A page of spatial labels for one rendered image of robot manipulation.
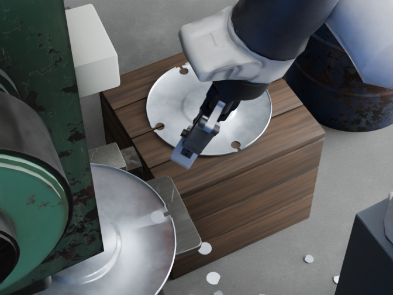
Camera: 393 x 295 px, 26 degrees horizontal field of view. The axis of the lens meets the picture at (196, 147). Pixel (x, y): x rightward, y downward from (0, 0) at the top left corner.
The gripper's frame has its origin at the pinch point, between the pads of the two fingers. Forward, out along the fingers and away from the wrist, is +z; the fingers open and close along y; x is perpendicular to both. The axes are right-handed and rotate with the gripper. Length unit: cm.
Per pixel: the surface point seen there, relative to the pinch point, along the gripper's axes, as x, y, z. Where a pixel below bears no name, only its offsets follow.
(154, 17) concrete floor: 20, 119, 107
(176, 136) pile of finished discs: -1, 49, 64
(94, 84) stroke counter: 11.9, -22.2, -30.7
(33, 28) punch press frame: 17.4, -26.1, -38.1
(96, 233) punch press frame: 5.5, -23.7, -10.8
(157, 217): -1.9, 0.4, 19.5
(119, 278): -0.9, -11.2, 20.3
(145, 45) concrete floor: 18, 106, 107
